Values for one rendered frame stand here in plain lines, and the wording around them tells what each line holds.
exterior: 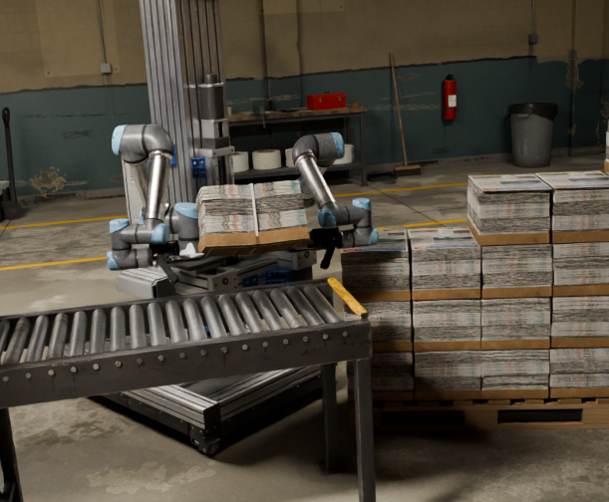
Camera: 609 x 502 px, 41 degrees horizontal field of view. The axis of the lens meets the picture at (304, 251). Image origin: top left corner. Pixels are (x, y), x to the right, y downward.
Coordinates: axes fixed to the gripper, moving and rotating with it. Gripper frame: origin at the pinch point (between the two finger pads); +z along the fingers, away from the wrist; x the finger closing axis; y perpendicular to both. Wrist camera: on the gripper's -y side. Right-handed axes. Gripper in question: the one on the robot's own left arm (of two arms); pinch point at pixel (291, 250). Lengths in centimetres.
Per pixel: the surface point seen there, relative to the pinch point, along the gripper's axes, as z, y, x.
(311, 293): -0.9, -18.8, 21.9
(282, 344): 18, -35, 58
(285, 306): 11.4, -22.7, 33.6
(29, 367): 95, -32, 58
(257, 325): 24, -28, 48
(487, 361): -82, -55, -15
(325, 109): -173, 215, -566
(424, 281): -56, -18, -10
